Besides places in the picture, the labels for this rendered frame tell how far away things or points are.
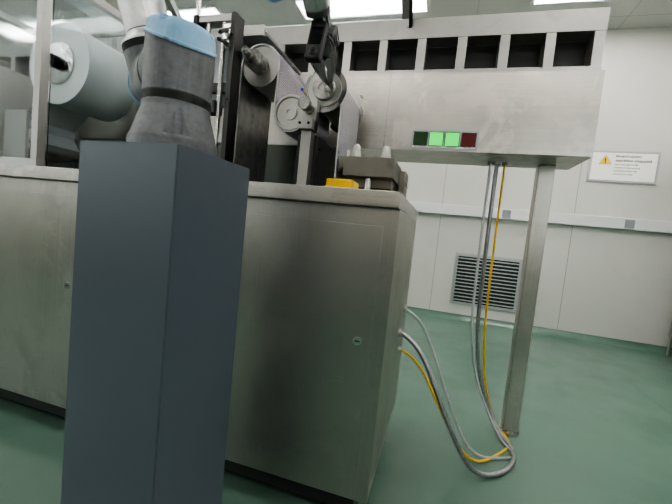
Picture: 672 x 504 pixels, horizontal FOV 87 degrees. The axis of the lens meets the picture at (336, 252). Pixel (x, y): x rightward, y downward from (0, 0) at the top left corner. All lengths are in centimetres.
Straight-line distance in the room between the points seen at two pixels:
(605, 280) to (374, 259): 335
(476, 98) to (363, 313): 98
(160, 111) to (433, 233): 334
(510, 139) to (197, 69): 115
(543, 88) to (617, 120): 265
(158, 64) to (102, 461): 66
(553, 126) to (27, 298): 195
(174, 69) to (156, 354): 46
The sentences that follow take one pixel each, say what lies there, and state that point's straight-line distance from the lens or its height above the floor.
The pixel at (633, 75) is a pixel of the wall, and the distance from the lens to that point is 437.
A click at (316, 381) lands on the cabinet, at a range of 100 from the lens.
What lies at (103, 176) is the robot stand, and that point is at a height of 84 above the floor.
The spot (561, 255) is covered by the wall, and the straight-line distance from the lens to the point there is 396.
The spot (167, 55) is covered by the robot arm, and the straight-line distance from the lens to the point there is 72.
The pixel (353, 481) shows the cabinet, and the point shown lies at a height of 15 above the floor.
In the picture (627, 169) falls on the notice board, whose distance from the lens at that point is 415.
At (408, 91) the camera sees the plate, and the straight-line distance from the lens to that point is 159.
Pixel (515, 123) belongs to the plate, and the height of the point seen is 125.
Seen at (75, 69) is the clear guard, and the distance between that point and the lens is 181.
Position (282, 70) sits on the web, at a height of 133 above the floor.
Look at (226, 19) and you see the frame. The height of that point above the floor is 142.
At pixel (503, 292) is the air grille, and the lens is 387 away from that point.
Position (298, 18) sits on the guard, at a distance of 186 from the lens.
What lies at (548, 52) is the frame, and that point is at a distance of 166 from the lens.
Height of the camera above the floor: 80
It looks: 4 degrees down
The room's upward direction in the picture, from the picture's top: 6 degrees clockwise
